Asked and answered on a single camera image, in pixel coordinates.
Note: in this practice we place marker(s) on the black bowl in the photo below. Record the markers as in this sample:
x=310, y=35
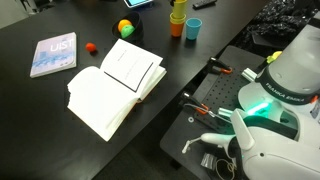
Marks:
x=137, y=21

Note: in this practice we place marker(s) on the aluminium extrusion bar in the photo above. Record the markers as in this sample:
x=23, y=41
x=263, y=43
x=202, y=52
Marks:
x=249, y=74
x=225, y=112

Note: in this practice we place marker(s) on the black perforated base board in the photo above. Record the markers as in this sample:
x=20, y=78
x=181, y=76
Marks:
x=221, y=88

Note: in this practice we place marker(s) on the orange toy fruit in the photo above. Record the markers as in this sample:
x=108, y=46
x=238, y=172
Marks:
x=124, y=23

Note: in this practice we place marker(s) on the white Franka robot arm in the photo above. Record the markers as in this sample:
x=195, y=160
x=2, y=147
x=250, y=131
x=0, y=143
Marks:
x=283, y=156

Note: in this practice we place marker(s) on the black orange spring clamp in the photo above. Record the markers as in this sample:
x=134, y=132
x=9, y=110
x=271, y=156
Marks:
x=195, y=101
x=218, y=65

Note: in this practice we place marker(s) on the small white washer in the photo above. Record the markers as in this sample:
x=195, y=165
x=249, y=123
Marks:
x=190, y=119

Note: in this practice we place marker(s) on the open white book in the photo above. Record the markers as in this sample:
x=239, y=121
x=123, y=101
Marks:
x=100, y=96

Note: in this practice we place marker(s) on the blue plastic cup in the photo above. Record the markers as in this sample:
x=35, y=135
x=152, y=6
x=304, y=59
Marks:
x=193, y=29

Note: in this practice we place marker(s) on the tan rubber band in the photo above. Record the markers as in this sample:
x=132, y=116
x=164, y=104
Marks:
x=217, y=166

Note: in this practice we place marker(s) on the white-framed tablet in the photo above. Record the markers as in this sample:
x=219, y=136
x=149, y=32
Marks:
x=136, y=2

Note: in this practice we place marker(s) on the yellow-green plug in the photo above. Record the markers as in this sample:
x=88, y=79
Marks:
x=275, y=56

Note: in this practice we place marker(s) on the closed UIST book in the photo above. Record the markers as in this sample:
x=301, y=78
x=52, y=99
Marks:
x=53, y=55

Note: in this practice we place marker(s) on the green toy fruit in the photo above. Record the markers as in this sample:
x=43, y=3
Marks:
x=127, y=31

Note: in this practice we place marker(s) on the small clear plastic bag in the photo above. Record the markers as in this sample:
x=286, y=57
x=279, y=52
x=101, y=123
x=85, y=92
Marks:
x=208, y=160

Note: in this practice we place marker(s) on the orange plastic cup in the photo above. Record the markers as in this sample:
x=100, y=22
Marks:
x=177, y=30

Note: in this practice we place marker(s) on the dark speckled bag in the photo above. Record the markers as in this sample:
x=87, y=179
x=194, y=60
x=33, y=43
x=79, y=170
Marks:
x=280, y=18

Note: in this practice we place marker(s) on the small red ball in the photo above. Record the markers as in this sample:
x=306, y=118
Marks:
x=90, y=47

